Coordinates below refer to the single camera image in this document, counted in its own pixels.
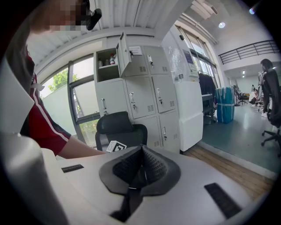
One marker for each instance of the dark-framed window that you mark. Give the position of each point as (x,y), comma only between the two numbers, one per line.
(83,96)

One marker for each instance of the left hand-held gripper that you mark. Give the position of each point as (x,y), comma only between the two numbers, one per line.
(114,146)

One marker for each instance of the black head camera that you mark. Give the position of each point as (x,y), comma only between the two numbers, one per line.
(94,19)

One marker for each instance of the blue poster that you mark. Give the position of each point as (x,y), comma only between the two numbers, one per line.
(187,57)

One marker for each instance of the dark desk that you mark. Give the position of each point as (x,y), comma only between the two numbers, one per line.
(207,103)

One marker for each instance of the blue wrapped package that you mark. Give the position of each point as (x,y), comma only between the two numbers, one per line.
(225,104)

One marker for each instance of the black mesh office chair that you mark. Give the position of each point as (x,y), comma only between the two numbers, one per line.
(118,125)

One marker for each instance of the small black office chair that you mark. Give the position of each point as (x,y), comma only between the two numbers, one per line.
(241,96)

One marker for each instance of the black metal railing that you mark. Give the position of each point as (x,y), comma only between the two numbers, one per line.
(248,50)

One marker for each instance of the white tall cabinet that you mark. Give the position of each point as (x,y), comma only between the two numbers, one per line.
(189,114)

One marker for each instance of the grey metal locker cabinet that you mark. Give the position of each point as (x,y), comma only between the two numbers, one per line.
(140,96)

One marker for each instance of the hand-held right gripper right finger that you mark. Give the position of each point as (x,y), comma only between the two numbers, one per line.
(169,175)

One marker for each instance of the white paper label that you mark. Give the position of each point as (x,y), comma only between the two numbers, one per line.
(135,50)

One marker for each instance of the person's left forearm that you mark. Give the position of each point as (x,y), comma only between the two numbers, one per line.
(79,150)

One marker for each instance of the white bottle with red label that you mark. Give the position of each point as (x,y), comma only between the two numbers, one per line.
(112,59)

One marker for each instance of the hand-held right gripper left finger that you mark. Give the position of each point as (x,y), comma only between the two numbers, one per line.
(109,175)

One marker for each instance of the person's red striped shirt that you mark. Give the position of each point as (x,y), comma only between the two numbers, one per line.
(44,125)

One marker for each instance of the round ceiling light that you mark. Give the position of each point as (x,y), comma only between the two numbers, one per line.
(222,25)

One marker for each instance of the small dark-capped bottle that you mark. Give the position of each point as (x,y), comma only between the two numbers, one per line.
(100,63)

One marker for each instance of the dark hanging jacket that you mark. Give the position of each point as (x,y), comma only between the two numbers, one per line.
(206,84)

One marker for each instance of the black swivel office chair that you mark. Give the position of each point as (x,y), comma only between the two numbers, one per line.
(273,99)

